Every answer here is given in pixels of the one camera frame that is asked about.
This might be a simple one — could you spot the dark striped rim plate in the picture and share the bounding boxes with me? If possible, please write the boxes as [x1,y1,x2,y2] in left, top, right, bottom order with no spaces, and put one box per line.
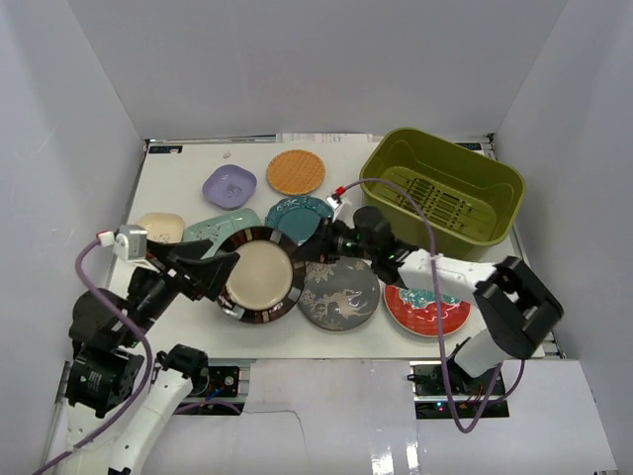
[216,226,307,325]

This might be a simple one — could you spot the purple square dish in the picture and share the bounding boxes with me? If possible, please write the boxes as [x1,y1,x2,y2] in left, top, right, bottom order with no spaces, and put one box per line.
[202,164,257,211]

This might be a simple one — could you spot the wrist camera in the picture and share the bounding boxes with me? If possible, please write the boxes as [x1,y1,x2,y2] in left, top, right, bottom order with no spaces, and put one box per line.
[325,187,352,222]
[96,225,147,262]

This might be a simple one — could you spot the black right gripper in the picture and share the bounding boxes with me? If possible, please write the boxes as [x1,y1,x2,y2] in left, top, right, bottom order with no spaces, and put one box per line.
[293,217,377,264]

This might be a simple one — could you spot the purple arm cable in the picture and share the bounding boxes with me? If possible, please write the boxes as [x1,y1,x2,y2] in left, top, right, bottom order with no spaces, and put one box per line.
[29,237,154,475]
[343,178,528,434]

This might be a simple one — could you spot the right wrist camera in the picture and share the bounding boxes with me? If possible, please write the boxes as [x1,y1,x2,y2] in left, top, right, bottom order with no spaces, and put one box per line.
[325,187,352,222]

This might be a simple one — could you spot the cream panda square dish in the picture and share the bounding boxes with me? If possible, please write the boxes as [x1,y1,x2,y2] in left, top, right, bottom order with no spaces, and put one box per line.
[136,213,185,243]

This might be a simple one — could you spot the white papers at back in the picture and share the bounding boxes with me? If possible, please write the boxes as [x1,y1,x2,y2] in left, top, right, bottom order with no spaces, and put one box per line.
[276,133,384,143]

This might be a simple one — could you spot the grey deer pattern plate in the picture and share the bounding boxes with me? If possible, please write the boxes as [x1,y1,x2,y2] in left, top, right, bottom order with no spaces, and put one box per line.
[298,257,381,332]

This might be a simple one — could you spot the olive green plastic bin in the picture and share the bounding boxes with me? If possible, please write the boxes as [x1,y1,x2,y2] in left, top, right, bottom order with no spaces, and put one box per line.
[360,128,526,261]

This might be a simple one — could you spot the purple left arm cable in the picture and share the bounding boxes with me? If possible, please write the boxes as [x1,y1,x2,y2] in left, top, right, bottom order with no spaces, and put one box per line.
[29,237,154,475]

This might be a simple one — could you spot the orange woven round plate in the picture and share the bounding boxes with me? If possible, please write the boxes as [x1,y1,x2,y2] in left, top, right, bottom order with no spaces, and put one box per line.
[266,149,325,196]

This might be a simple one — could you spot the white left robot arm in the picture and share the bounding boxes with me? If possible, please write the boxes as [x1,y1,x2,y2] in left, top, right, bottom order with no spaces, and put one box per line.
[39,233,238,474]

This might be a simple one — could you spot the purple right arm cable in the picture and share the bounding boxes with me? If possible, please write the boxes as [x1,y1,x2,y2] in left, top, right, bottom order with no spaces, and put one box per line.
[343,178,528,434]

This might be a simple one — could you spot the mint green divided tray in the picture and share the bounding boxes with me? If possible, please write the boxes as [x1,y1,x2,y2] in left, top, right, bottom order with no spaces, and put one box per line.
[183,208,262,258]

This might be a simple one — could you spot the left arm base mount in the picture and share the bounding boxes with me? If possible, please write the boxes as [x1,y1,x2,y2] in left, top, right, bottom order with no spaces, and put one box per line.
[174,362,250,417]

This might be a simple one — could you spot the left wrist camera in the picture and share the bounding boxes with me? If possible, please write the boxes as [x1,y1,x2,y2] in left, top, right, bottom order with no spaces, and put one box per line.
[96,225,147,262]

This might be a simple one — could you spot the red and teal plate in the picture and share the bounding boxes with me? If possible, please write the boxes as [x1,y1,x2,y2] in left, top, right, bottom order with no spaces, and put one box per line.
[383,285,472,337]

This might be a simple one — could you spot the teal scalloped plate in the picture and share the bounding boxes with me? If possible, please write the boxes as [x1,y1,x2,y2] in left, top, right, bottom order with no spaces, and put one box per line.
[264,196,334,245]

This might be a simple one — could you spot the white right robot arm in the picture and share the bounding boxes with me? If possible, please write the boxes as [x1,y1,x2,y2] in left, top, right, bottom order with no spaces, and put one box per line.
[293,207,564,395]

